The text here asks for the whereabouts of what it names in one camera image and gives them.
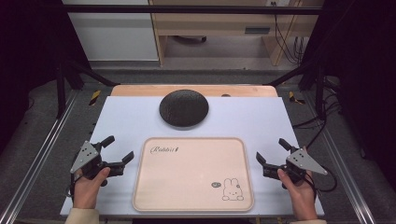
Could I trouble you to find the aluminium rail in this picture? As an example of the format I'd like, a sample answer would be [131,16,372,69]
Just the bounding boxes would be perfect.
[303,91,378,224]
[0,90,79,224]

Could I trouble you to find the person's right hand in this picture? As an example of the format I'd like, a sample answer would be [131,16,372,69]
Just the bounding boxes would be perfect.
[276,168,318,220]

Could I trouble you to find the white table mat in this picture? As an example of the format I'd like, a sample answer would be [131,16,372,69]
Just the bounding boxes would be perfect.
[60,95,325,217]

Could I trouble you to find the beige tray with rabbit print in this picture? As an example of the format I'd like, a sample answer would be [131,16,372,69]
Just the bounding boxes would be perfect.
[132,136,255,213]

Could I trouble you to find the black round plate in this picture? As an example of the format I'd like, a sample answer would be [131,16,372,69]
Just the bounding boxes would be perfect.
[159,89,210,128]

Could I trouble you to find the wooden desk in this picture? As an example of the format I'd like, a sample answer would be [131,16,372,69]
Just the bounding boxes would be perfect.
[148,0,325,67]

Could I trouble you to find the black floor cables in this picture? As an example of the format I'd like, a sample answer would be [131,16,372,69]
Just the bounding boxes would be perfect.
[292,76,343,150]

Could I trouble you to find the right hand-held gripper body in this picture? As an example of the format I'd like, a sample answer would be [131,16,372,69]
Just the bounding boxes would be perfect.
[262,147,329,189]

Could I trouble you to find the black hanging cables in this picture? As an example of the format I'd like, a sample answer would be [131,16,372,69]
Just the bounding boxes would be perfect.
[273,2,308,65]

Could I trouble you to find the black curtain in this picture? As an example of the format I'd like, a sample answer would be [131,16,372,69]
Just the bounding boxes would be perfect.
[0,0,92,155]
[298,0,396,183]

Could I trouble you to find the person's left hand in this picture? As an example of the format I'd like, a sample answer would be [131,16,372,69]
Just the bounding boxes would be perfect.
[73,167,112,210]

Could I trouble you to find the black metal stand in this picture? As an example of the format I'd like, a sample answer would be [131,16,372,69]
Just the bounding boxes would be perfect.
[266,58,329,121]
[55,58,121,119]

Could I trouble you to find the white cabinet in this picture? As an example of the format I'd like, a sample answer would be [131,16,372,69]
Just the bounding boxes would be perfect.
[61,0,160,62]

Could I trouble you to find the right hand-held gripper cable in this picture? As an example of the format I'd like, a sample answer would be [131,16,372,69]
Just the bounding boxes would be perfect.
[306,167,338,200]

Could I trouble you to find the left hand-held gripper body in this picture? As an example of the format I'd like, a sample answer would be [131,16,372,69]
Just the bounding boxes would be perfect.
[69,140,126,188]

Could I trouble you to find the black horizontal frame bar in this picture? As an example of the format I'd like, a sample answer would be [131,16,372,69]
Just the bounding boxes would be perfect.
[61,4,323,16]

